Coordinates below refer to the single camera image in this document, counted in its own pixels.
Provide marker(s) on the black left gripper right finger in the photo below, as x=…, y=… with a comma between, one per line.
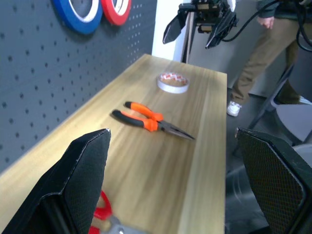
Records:
x=280, y=185

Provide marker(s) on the bystander in brown trousers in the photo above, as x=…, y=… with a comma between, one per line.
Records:
x=268, y=53

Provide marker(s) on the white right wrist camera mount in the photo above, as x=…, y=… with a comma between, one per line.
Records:
x=232, y=3

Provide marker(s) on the orange black needle-nose pliers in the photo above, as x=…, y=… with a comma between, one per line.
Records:
x=148, y=122

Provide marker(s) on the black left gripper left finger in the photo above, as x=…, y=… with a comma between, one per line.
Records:
x=73, y=185

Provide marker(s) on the blue tape roll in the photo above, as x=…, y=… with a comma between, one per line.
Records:
x=70, y=21

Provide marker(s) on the grey pegboard panel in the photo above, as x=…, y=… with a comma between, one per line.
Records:
x=36, y=73

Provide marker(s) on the white sneaker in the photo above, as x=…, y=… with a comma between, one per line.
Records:
x=306, y=100
x=233, y=108

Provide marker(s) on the dark metal frame bar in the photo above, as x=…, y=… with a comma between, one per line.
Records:
x=270, y=97

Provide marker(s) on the white tape roll red print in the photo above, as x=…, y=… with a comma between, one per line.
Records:
x=170, y=89

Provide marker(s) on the bystander bare hand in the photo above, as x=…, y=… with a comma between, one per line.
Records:
x=266, y=23

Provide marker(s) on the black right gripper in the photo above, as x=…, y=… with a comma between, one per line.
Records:
x=207, y=14

